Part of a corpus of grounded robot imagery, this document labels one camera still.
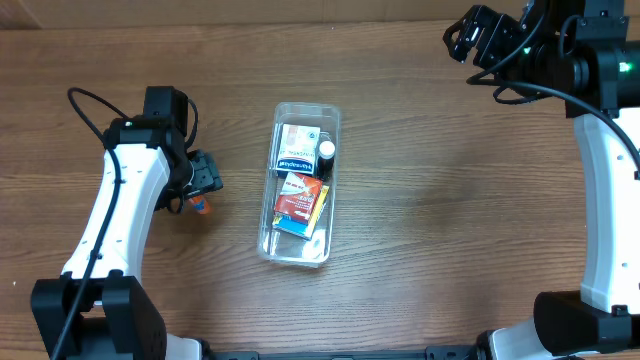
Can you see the white blue Hansaplast box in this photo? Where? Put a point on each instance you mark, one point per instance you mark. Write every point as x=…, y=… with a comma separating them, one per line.
x=297, y=149

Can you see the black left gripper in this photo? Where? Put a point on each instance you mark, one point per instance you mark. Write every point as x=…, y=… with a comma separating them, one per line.
x=206, y=176

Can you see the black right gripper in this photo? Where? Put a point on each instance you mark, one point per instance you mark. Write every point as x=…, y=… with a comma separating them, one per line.
x=486, y=41

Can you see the orange tube white cap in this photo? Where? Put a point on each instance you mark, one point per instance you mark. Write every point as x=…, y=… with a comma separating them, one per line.
x=200, y=204

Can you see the clear plastic container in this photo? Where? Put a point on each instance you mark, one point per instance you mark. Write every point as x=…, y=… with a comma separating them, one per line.
x=279, y=246

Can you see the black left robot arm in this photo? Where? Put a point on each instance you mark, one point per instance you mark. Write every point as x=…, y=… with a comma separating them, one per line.
x=97, y=308

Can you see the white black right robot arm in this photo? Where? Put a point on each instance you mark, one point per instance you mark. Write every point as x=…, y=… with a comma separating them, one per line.
x=579, y=52

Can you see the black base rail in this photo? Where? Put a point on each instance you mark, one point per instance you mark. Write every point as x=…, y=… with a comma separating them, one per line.
x=350, y=355

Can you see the blue yellow VapoDrops box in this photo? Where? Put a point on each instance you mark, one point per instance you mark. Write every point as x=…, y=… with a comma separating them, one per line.
x=299, y=229

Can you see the dark bottle white cap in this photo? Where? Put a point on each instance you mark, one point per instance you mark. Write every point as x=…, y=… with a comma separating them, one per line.
x=325, y=160

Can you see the red orange small box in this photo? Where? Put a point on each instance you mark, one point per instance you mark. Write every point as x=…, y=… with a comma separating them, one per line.
x=297, y=197

